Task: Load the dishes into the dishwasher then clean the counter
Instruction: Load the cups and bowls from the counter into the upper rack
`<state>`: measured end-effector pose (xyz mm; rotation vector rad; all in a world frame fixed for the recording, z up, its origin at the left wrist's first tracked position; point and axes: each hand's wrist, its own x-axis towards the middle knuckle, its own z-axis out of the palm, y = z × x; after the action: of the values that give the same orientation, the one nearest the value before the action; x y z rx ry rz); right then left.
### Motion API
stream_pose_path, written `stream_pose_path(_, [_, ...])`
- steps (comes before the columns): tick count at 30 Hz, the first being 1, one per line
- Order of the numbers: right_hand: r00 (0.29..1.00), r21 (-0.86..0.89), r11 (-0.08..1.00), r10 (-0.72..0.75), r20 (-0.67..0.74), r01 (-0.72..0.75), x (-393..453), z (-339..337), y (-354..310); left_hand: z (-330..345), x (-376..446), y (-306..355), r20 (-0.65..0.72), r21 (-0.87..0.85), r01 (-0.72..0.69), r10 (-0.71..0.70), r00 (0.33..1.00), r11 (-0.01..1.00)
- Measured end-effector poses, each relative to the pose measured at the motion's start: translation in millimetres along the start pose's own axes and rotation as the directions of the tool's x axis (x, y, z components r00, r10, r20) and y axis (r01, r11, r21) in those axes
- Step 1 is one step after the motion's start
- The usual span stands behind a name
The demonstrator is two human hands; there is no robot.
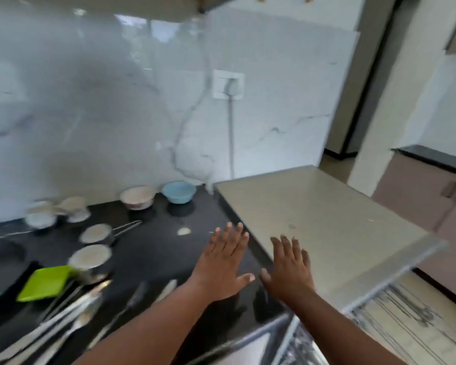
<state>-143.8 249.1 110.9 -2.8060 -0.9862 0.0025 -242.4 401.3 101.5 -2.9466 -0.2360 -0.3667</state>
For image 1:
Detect person's right hand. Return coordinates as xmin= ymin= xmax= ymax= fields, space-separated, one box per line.
xmin=260 ymin=235 xmax=315 ymax=303

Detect person's left hand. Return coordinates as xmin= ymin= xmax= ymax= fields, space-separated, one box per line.
xmin=190 ymin=222 xmax=255 ymax=301

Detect person's right forearm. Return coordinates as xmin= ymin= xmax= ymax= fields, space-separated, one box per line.
xmin=285 ymin=288 xmax=381 ymax=365

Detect person's left forearm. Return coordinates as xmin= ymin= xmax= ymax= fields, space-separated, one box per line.
xmin=73 ymin=279 xmax=218 ymax=365

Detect beige top appliance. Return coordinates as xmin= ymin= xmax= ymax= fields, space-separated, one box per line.
xmin=212 ymin=165 xmax=450 ymax=365

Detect blue bowl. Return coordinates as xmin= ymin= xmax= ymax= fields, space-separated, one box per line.
xmin=162 ymin=181 xmax=197 ymax=204

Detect steel table knife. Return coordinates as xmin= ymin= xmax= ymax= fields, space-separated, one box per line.
xmin=152 ymin=279 xmax=178 ymax=303

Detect white patterned bowl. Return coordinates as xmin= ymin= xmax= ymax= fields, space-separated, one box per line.
xmin=120 ymin=186 xmax=156 ymax=210

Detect steel pot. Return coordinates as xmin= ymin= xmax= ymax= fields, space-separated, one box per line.
xmin=68 ymin=244 xmax=113 ymax=284

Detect pink base cabinet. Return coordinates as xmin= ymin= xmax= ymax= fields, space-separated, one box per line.
xmin=372 ymin=151 xmax=456 ymax=295

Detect steel cup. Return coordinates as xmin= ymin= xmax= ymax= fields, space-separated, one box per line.
xmin=56 ymin=196 xmax=91 ymax=224
xmin=25 ymin=200 xmax=58 ymax=229

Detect green square plate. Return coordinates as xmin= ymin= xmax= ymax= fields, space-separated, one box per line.
xmin=16 ymin=265 xmax=77 ymax=302

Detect pile of steel cutlery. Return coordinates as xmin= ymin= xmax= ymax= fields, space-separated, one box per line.
xmin=0 ymin=278 xmax=113 ymax=365

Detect black kitchen sink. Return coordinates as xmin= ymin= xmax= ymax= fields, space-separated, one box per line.
xmin=0 ymin=239 xmax=32 ymax=309

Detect grey power cable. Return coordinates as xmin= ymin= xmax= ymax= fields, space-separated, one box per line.
xmin=223 ymin=79 xmax=237 ymax=181

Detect steel saucepan with handle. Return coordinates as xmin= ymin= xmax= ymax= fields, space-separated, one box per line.
xmin=79 ymin=220 xmax=142 ymax=246

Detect dark handled utensil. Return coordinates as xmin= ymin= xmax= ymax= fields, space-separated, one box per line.
xmin=87 ymin=283 xmax=149 ymax=351

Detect white wall socket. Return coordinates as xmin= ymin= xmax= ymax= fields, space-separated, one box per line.
xmin=212 ymin=70 xmax=245 ymax=100

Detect cabinet door handles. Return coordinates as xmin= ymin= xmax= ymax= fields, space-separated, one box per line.
xmin=440 ymin=181 xmax=456 ymax=206

